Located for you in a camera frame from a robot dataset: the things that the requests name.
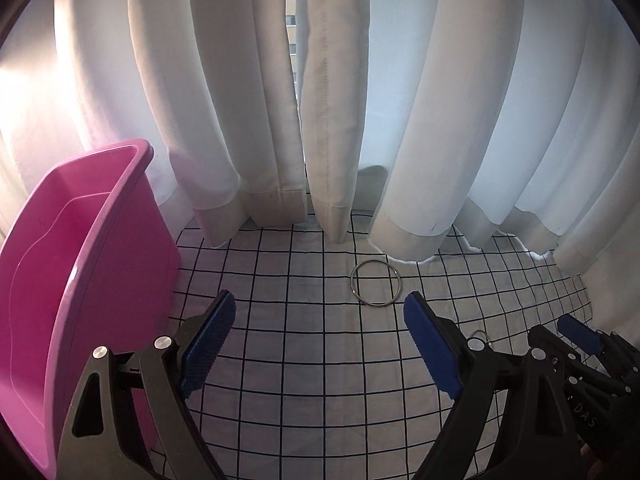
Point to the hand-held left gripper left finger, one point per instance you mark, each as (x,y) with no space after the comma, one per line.
(210,345)

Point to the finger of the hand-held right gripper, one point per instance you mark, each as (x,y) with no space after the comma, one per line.
(580,335)
(550,342)

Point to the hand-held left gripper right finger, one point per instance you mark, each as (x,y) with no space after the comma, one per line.
(432,345)

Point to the large silver bangle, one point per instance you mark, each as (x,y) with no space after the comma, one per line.
(351,282)

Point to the pink plastic bin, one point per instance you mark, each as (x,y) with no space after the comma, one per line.
(50,260)

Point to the black checked white tablecloth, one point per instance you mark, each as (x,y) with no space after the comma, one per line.
(325,360)

